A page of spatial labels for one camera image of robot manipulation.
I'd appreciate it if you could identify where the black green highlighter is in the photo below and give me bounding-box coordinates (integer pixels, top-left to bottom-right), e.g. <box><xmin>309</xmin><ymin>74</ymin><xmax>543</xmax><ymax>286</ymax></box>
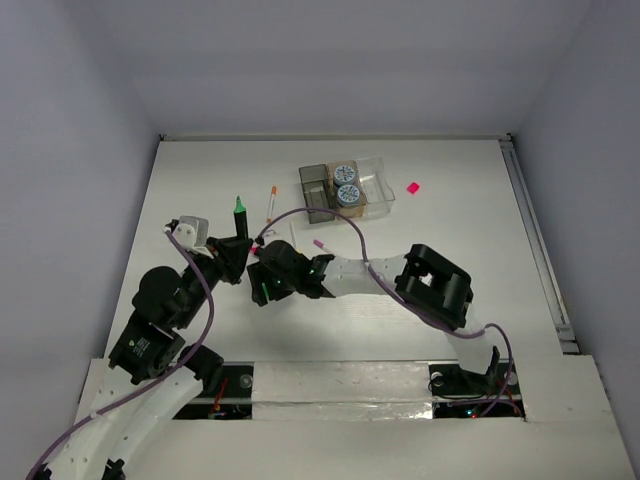
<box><xmin>233</xmin><ymin>196</ymin><xmax>249</xmax><ymax>240</ymax></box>

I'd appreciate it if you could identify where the blue-lidded round jar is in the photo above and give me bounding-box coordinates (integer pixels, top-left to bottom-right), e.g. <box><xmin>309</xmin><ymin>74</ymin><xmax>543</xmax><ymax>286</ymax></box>
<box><xmin>336</xmin><ymin>185</ymin><xmax>362</xmax><ymax>208</ymax></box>
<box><xmin>332</xmin><ymin>164</ymin><xmax>357</xmax><ymax>187</ymax></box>

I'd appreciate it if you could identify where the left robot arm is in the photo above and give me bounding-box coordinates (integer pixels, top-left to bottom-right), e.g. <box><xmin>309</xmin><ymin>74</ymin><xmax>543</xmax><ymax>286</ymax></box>
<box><xmin>28</xmin><ymin>235</ymin><xmax>252</xmax><ymax>479</ymax></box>

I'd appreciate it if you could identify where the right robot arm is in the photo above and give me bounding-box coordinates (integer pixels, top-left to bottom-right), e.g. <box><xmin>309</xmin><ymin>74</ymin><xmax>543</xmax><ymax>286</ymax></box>
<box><xmin>247</xmin><ymin>240</ymin><xmax>499</xmax><ymax>392</ymax></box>

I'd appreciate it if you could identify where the long yellow-capped white marker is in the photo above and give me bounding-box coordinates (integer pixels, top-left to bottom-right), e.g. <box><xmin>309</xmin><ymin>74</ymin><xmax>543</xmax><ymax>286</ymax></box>
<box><xmin>288</xmin><ymin>222</ymin><xmax>300</xmax><ymax>253</ymax></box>

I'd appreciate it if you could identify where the orange-capped white marker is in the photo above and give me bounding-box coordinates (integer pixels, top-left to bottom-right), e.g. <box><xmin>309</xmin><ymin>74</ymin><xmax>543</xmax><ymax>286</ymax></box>
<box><xmin>266</xmin><ymin>185</ymin><xmax>278</xmax><ymax>224</ymax></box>

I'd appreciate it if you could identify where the purple-capped white marker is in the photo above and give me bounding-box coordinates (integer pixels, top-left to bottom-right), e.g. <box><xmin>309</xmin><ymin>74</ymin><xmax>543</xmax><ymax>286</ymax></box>
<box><xmin>313</xmin><ymin>239</ymin><xmax>335</xmax><ymax>255</ymax></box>

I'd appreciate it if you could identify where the smoky grey plastic bin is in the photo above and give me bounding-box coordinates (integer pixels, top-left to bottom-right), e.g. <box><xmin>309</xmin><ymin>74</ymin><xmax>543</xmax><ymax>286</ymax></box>
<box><xmin>299</xmin><ymin>164</ymin><xmax>336</xmax><ymax>224</ymax></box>

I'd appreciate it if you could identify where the clear plastic bin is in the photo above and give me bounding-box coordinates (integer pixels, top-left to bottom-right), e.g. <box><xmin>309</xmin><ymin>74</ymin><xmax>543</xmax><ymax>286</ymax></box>
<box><xmin>356</xmin><ymin>157</ymin><xmax>395</xmax><ymax>219</ymax></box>

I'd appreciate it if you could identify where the pink highlighter cap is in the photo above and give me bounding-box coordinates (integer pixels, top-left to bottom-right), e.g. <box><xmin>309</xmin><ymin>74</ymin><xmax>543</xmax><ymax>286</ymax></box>
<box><xmin>407</xmin><ymin>182</ymin><xmax>420</xmax><ymax>194</ymax></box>

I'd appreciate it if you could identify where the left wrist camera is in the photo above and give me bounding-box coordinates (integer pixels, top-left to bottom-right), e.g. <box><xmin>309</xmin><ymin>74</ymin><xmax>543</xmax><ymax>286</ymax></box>
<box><xmin>163</xmin><ymin>215</ymin><xmax>209</xmax><ymax>252</ymax></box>

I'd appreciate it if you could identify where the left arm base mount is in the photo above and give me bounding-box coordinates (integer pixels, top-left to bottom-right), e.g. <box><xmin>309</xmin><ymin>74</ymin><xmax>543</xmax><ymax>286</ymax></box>
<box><xmin>173</xmin><ymin>363</ymin><xmax>254</xmax><ymax>421</ymax></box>

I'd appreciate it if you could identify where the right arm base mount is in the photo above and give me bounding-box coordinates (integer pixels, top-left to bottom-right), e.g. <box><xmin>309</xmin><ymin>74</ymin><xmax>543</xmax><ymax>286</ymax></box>
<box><xmin>427</xmin><ymin>361</ymin><xmax>525</xmax><ymax>419</ymax></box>

